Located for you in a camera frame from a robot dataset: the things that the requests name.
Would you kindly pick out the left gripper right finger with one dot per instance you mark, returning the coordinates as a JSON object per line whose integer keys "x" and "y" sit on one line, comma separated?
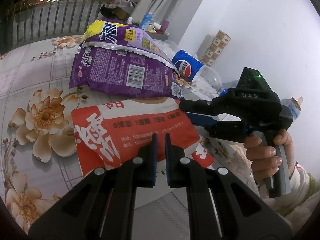
{"x": 221, "y": 206}

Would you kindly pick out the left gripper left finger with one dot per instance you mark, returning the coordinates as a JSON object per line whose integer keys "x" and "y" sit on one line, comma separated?
{"x": 101, "y": 206}

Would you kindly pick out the red white paper bag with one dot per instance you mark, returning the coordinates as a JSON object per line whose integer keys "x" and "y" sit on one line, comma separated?
{"x": 110, "y": 134}

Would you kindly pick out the white fuzzy sleeve forearm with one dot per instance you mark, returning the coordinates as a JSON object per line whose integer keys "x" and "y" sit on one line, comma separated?
{"x": 295, "y": 208}

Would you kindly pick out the right hand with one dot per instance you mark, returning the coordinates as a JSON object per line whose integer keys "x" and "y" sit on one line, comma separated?
{"x": 264, "y": 162}

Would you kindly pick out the large water jug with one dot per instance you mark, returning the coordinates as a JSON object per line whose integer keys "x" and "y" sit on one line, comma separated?
{"x": 294, "y": 106}

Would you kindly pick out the Pepsi plastic bottle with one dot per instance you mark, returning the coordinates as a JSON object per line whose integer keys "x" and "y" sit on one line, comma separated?
{"x": 194, "y": 73}

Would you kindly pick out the patterned cardboard box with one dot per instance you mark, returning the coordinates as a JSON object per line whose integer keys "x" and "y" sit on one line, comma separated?
{"x": 215, "y": 47}

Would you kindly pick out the grey curtain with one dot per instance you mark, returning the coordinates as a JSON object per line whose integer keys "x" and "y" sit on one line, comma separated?
{"x": 162, "y": 0}

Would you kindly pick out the blue detergent bottle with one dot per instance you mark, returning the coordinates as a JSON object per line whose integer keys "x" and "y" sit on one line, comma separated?
{"x": 145, "y": 22}

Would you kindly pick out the purple snack bag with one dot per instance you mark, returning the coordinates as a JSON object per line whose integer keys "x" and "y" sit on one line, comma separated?
{"x": 116, "y": 58}

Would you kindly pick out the metal balcony railing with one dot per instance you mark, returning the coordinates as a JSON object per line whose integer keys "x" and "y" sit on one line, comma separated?
{"x": 27, "y": 21}

